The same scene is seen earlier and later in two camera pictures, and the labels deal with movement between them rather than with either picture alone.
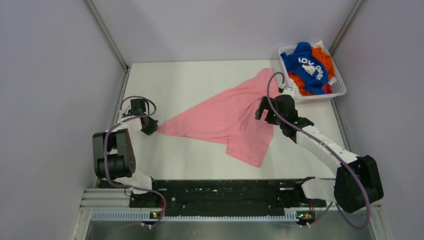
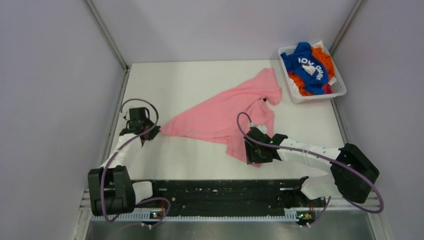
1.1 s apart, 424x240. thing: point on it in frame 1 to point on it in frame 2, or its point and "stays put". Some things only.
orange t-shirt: [299, 84] stays put
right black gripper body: [272, 102] to [254, 154]
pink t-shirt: [233, 113] stays put
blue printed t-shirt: [301, 61] stays put
